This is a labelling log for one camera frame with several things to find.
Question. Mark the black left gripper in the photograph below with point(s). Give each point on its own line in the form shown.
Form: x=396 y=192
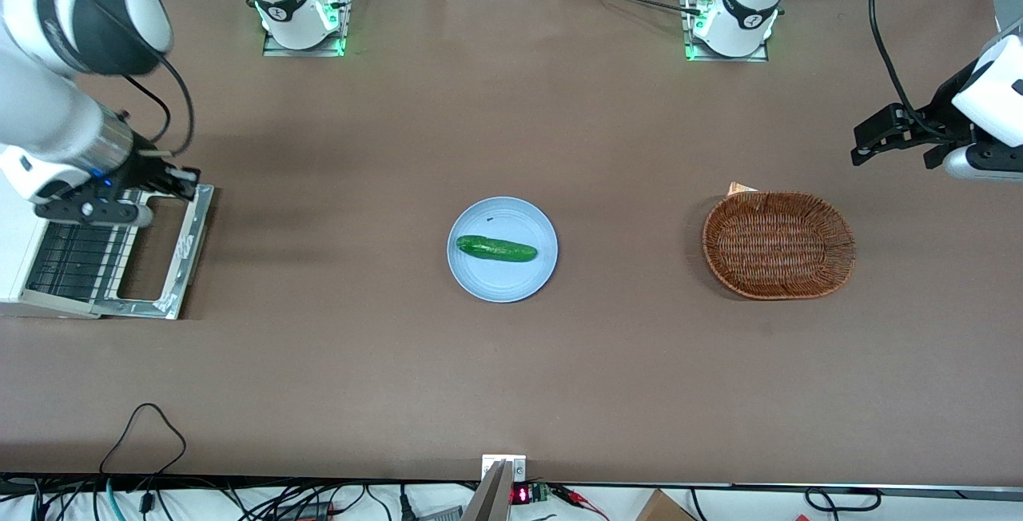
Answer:
x=943 y=110

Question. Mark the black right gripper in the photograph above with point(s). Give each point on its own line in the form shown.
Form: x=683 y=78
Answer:
x=142 y=167

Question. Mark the white toaster oven body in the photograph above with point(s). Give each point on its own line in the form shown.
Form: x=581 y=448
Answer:
x=12 y=257

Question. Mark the brown wicker oval basket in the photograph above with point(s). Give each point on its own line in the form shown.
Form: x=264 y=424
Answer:
x=779 y=245

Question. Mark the tan paper tag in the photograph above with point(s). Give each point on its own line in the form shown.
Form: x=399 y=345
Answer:
x=739 y=188

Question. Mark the green cucumber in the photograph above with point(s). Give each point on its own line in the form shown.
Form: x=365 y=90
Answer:
x=495 y=248

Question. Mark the light blue round plate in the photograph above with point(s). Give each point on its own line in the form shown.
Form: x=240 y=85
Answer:
x=499 y=281

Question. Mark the brown cardboard piece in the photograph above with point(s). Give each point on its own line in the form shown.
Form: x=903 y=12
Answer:
x=663 y=509

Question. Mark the red display circuit module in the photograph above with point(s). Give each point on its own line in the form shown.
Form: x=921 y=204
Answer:
x=521 y=495

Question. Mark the red black clip leads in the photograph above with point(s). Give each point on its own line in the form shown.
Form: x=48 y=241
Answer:
x=579 y=499

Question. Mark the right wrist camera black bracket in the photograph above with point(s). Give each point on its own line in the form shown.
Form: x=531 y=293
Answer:
x=88 y=209

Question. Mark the left wrist camera grey housing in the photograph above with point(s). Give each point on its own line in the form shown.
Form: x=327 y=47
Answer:
x=983 y=163

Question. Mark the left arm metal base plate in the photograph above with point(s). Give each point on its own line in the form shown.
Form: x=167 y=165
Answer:
x=686 y=25

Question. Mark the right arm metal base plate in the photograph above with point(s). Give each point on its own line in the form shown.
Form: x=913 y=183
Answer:
x=345 y=1

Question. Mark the grey camera mount bar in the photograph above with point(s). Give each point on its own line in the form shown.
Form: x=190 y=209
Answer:
x=489 y=497

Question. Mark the white metal mounting bracket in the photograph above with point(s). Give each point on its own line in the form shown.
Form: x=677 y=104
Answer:
x=519 y=469

